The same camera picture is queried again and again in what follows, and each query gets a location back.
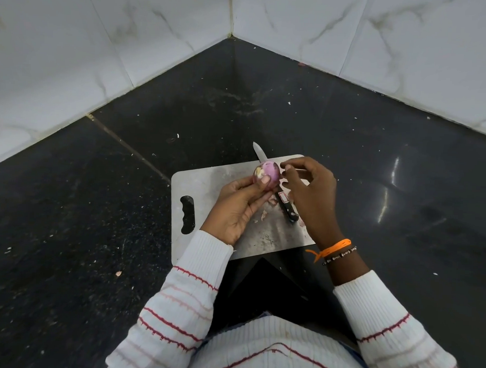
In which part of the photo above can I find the person's right hand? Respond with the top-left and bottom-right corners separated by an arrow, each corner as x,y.
277,155 -> 348,252

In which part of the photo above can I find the person's left hand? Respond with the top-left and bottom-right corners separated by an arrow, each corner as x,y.
200,173 -> 276,249

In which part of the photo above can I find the black handled kitchen knife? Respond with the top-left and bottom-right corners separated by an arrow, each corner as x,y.
249,141 -> 302,224

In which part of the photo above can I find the purple onion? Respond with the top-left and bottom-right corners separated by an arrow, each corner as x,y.
253,159 -> 283,192

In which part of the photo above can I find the person's left forearm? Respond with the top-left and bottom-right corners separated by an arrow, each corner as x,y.
105,227 -> 235,368

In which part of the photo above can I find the person's right forearm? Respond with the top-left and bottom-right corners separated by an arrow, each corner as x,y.
320,244 -> 478,368

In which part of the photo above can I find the steel cutting board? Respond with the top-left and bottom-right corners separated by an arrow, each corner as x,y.
168,149 -> 319,270

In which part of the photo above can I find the orange thread wristband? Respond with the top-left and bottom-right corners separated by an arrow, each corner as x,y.
304,236 -> 352,264

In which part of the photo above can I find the white red striped sweater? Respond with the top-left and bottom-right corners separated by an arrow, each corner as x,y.
188,311 -> 378,368

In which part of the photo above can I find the beaded bracelet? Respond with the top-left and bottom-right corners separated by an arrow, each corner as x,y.
322,244 -> 357,268

